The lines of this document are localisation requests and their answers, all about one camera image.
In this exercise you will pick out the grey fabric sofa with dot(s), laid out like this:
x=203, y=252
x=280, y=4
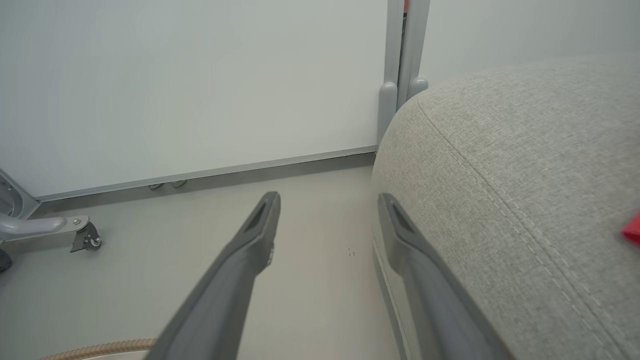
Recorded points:
x=510, y=190

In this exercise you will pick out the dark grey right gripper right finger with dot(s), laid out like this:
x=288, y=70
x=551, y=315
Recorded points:
x=430, y=300

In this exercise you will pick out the grey partition frame post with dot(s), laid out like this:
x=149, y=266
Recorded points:
x=12, y=197

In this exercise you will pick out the red and white shirt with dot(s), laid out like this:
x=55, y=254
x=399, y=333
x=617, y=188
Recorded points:
x=632, y=230

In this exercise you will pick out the black caster wheel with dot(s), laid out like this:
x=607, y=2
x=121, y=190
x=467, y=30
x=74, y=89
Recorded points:
x=87, y=240

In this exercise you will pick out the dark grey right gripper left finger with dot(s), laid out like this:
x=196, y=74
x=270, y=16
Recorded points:
x=225, y=290

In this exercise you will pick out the grey partition leg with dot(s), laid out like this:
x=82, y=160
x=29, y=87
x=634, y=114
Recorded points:
x=415, y=50
x=389, y=75

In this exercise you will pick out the grey partition bottom rail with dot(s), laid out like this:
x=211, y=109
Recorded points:
x=210, y=175

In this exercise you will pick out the grey partition foot bar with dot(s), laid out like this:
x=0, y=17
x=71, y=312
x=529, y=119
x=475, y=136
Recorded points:
x=40, y=226

